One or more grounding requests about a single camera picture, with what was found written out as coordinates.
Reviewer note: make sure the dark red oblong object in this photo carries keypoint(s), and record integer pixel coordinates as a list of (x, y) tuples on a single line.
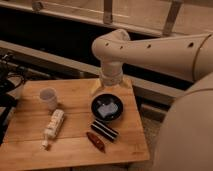
[(96, 141)]

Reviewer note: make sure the beige cylindrical gripper body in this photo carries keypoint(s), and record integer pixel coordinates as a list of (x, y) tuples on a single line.
[(111, 73)]

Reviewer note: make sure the white plastic cup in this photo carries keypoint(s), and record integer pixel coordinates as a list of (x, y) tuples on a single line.
[(49, 97)]

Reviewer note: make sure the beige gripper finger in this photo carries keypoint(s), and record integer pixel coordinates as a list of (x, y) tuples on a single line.
[(126, 82), (98, 86)]

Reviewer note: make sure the black round bowl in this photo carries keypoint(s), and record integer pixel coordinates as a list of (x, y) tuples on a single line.
[(106, 99)]

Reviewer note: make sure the metal frame rail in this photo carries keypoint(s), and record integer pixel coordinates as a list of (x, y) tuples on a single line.
[(142, 88)]

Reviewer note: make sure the wooden board table top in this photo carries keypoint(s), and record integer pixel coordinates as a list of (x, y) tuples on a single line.
[(22, 146)]

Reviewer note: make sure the black white striped block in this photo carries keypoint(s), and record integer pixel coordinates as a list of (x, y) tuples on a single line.
[(104, 130)]

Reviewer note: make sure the pale blue sponge piece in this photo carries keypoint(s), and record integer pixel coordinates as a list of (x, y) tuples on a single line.
[(106, 110)]

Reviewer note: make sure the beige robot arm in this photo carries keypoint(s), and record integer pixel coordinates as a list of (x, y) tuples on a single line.
[(185, 140)]

